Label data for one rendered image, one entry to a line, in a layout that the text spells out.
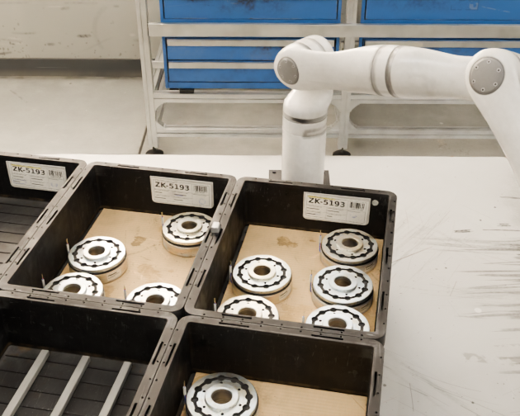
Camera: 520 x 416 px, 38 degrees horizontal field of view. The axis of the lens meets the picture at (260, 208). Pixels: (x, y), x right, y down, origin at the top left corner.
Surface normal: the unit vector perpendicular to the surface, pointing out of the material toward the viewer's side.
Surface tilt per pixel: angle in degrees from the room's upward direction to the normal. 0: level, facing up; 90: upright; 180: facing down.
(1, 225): 0
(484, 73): 66
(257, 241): 0
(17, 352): 0
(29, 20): 90
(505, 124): 72
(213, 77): 90
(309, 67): 83
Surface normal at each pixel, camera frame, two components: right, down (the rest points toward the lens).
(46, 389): 0.00, -0.83
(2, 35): -0.01, 0.55
